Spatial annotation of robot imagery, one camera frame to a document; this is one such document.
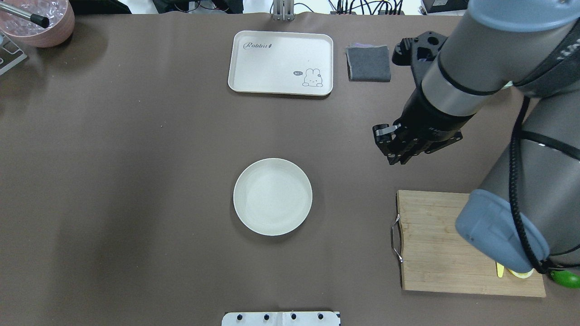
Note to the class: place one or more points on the pink bowl of ice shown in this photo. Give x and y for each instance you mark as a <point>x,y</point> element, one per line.
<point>59,12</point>

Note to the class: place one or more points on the cream rectangular tray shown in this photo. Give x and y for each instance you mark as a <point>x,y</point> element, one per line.
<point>287,63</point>

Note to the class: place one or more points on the bamboo cutting board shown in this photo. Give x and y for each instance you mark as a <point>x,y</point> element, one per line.
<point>434,258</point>

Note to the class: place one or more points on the aluminium frame post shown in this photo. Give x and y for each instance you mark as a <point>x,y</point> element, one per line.
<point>283,10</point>

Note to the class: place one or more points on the white cup rack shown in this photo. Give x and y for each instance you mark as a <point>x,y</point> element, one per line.
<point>11,54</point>

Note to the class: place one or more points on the grey folded cloth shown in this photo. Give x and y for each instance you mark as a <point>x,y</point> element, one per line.
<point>368,63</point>

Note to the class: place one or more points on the green lime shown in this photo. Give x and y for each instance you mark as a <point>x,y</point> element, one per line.
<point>565,278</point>

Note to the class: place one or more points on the yellow plastic knife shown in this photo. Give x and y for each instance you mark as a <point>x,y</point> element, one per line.
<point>500,269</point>

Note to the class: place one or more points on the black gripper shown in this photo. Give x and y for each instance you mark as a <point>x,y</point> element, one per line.
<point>428,117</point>

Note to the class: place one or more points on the steel muddler in bowl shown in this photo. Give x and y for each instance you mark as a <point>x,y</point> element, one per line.
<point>42,21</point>

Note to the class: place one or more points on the round beige plate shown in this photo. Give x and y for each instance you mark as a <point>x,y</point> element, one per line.
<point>272,197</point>

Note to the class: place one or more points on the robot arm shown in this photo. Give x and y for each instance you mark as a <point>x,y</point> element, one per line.
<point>525,212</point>

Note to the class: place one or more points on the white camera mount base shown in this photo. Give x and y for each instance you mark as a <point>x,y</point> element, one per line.
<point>299,318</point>

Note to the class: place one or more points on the lemon slice inner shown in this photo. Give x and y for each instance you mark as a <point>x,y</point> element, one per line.
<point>520,275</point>

